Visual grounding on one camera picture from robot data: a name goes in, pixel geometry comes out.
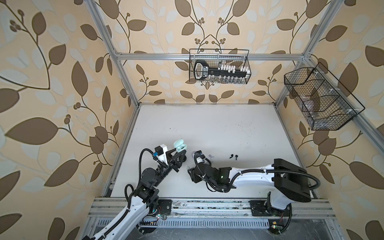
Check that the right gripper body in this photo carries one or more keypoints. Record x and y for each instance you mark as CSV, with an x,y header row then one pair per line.
x,y
196,179

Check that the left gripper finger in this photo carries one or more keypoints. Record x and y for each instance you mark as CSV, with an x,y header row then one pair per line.
x,y
179,159
170,152

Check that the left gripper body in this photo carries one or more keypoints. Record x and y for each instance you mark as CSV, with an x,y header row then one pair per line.
x,y
168,163

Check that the mint green charging case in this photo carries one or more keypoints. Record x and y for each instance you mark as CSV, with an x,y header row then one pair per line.
x,y
180,145

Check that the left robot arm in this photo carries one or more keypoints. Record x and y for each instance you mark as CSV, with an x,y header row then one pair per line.
x,y
143,200

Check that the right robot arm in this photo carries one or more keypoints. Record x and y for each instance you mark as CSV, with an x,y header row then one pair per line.
x,y
287,183

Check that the black tool in basket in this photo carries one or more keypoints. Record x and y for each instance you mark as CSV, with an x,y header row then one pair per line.
x,y
217,71

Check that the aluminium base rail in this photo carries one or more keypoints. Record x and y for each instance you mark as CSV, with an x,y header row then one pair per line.
x,y
231,213

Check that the back wire basket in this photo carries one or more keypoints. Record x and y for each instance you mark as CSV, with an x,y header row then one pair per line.
x,y
227,56

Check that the wire basket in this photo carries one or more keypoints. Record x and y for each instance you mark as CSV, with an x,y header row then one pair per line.
x,y
227,56
325,101

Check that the right wire basket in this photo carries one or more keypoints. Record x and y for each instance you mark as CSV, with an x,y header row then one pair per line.
x,y
325,101

